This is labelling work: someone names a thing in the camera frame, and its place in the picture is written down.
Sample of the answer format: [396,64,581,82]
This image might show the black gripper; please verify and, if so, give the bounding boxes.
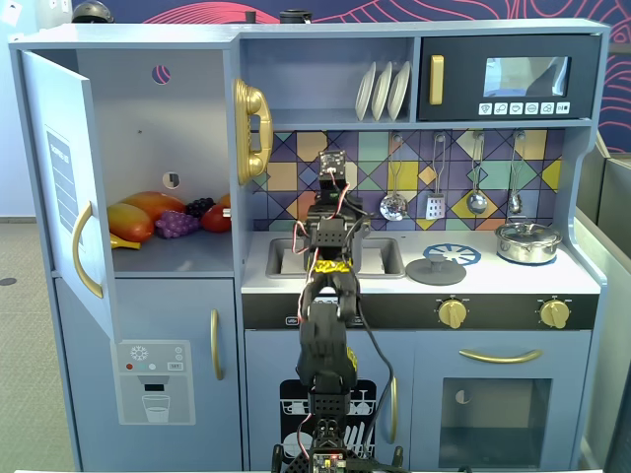
[317,149,352,203]

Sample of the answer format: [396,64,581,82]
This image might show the blue cabinet door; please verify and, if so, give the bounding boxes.
[20,48,123,344]

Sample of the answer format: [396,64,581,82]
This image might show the metal skimmer spoon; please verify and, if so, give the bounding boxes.
[379,133,410,222]

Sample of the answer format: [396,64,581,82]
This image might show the white toy plate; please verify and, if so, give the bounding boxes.
[371,61,394,122]
[355,61,379,122]
[386,60,412,121]

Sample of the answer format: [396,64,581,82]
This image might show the gold toy telephone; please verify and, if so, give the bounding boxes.
[233,77,275,186]

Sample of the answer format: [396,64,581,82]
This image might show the gray toy sink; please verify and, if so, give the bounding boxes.
[265,236,406,281]

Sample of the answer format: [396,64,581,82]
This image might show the metal slotted spatula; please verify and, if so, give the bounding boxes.
[425,132,449,221]

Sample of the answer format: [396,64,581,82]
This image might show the red toy tomato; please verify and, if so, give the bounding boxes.
[199,204,233,234]

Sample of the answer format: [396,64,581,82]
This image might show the dark toy grapes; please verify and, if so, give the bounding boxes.
[184,196,217,220]

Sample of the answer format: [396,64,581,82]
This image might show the metal ladle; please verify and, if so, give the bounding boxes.
[465,131,489,216]

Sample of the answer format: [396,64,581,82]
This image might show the gray pot lid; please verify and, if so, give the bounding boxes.
[404,245,467,286]

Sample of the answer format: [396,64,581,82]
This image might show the black toy microwave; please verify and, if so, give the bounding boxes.
[417,34,603,122]

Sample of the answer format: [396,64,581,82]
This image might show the purple toy grapes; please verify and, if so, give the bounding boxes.
[155,210,201,240]

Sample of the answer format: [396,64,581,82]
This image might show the orange red toy mango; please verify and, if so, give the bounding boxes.
[120,190,187,223]

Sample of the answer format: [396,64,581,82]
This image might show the small metal spoon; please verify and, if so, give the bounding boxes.
[507,130,526,215]

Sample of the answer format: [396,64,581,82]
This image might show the gold stove knob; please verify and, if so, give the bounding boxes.
[437,298,469,330]
[538,298,573,330]

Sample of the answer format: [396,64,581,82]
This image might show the blue dishwasher door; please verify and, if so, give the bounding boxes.
[245,329,416,472]

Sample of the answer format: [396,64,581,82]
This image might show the yellow orange toy mango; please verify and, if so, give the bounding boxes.
[106,202,156,243]

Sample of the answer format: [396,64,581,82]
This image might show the steel pot with lid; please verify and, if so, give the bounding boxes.
[495,221,563,264]

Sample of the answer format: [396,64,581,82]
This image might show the yellow toy banana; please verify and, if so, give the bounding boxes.
[108,233,143,251]

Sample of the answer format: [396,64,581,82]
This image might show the blue toy kitchen unit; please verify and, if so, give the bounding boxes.
[8,18,612,472]

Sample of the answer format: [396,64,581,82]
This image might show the blue fridge door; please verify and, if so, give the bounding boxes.
[54,276,237,472]

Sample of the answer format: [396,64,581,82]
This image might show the blue oven door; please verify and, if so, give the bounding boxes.
[414,330,593,469]

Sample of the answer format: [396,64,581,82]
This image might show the gray shopping list sticker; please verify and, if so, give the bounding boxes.
[44,123,85,252]

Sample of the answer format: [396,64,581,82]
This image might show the black helmet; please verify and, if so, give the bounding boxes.
[71,0,115,25]

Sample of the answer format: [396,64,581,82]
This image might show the gray ice dispenser sticker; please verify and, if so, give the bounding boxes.
[110,338,197,426]

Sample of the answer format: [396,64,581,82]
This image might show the straight gold fridge handle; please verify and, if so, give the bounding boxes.
[210,308,226,381]

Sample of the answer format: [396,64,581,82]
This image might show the gold oven handle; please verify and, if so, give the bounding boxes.
[457,348,544,365]

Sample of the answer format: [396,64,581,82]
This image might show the gold dishwasher handle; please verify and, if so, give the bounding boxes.
[388,376,399,444]

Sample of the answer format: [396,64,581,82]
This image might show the curved gold door handle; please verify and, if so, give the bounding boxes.
[72,199,105,300]

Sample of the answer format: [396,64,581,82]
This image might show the white wall outlet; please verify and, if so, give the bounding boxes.
[0,0,25,26]

